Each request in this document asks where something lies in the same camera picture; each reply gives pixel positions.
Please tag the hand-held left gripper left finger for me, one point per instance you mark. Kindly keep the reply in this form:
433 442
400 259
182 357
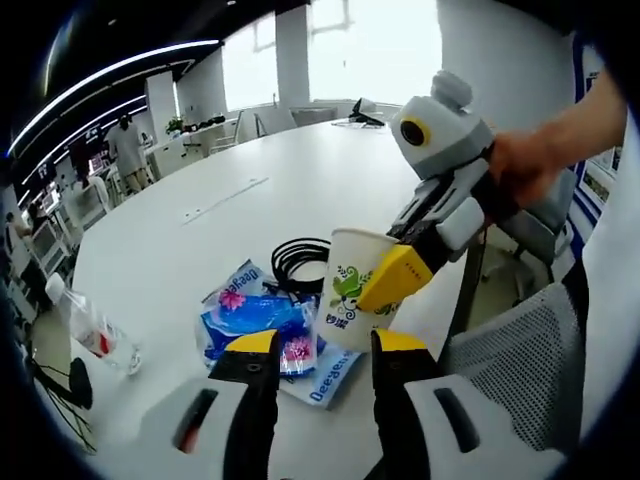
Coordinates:
250 400

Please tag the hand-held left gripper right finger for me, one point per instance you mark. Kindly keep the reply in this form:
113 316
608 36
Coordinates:
400 400

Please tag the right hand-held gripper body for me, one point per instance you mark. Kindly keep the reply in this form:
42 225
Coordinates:
450 135

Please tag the white paper cup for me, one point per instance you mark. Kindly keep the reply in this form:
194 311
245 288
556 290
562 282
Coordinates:
345 280

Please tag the clear packet with blue pad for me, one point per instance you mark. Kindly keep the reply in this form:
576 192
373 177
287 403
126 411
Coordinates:
325 390

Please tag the blue floral packet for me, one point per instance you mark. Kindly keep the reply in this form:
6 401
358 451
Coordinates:
250 310

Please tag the clear plastic water bottle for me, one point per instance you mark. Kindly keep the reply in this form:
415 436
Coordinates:
92 330

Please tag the person's right hand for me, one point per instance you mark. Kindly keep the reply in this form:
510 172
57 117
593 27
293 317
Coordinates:
525 170

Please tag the black conference phone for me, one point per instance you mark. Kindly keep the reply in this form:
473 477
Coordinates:
365 114

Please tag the wide bright window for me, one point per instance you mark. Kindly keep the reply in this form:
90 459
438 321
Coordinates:
375 60

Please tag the grey padded chair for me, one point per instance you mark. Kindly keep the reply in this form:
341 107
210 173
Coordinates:
545 215

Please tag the grey mesh office chair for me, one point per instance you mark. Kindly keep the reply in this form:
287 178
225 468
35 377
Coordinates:
515 350

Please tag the narrow bright window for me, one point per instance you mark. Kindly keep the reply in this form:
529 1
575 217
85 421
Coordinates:
250 75

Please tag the white low cabinet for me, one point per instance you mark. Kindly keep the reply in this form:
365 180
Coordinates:
170 155

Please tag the green potted plant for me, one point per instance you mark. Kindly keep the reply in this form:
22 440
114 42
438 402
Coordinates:
175 125

